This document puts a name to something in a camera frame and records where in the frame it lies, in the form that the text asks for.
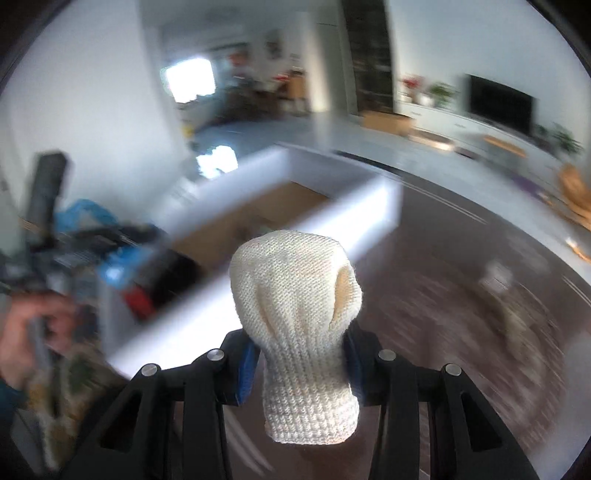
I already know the red snack packet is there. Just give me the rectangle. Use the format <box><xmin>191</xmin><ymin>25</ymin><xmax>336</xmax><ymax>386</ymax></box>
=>
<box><xmin>122</xmin><ymin>285</ymin><xmax>155</xmax><ymax>320</ymax></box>

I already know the black item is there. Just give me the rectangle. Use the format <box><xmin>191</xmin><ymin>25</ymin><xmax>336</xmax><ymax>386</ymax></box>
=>
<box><xmin>148</xmin><ymin>252</ymin><xmax>202</xmax><ymax>310</ymax></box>

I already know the cream knitted pouch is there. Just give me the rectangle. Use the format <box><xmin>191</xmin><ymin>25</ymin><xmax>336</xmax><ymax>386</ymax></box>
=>
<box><xmin>229</xmin><ymin>230</ymin><xmax>363</xmax><ymax>446</ymax></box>

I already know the person's left hand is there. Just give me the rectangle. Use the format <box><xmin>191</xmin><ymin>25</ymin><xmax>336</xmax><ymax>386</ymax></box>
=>
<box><xmin>1</xmin><ymin>292</ymin><xmax>77</xmax><ymax>390</ymax></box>

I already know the white cardboard storage box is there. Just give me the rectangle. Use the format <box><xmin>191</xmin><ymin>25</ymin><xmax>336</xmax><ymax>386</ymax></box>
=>
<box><xmin>99</xmin><ymin>145</ymin><xmax>404</xmax><ymax>377</ymax></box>

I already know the orange lounge chair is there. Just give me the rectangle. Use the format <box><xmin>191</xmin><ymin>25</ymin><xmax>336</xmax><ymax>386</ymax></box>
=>
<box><xmin>558</xmin><ymin>163</ymin><xmax>591</xmax><ymax>230</ymax></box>

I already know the green potted plant right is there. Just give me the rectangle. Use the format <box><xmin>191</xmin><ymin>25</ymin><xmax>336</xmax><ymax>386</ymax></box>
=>
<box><xmin>537</xmin><ymin>123</ymin><xmax>584</xmax><ymax>158</ymax></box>

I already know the green potted plant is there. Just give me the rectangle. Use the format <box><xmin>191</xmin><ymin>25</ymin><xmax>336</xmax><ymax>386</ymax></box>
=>
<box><xmin>537</xmin><ymin>123</ymin><xmax>584</xmax><ymax>158</ymax></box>
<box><xmin>428</xmin><ymin>82</ymin><xmax>458</xmax><ymax>108</ymax></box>

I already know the white tv cabinet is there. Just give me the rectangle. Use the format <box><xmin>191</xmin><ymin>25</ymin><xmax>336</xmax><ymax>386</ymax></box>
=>
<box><xmin>398</xmin><ymin>102</ymin><xmax>564</xmax><ymax>163</ymax></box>

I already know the black television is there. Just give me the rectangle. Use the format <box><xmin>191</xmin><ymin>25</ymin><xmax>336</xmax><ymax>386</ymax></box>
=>
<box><xmin>467</xmin><ymin>75</ymin><xmax>536</xmax><ymax>136</ymax></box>

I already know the green potted plant left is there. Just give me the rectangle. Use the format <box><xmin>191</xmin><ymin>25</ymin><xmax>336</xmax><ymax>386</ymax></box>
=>
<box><xmin>428</xmin><ymin>82</ymin><xmax>458</xmax><ymax>108</ymax></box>

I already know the red flower plant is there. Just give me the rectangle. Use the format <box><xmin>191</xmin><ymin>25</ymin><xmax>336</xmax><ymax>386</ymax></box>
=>
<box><xmin>401</xmin><ymin>75</ymin><xmax>424</xmax><ymax>104</ymax></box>

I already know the dark display cabinet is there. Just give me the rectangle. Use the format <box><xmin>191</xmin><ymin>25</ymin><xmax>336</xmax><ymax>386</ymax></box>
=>
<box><xmin>342</xmin><ymin>0</ymin><xmax>394</xmax><ymax>114</ymax></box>

